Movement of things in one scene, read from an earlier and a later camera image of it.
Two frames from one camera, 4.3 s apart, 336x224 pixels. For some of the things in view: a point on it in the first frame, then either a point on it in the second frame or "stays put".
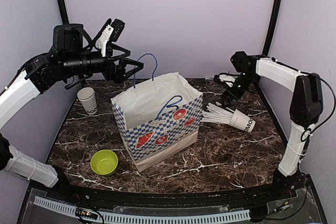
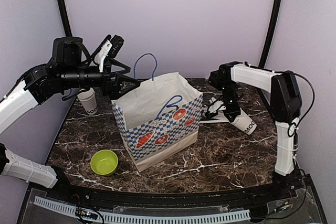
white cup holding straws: x=240 y=120 stays put
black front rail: x=290 y=190 stays put
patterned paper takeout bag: x=159 y=118 stays put
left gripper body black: x=75 y=62 -> x=73 y=77
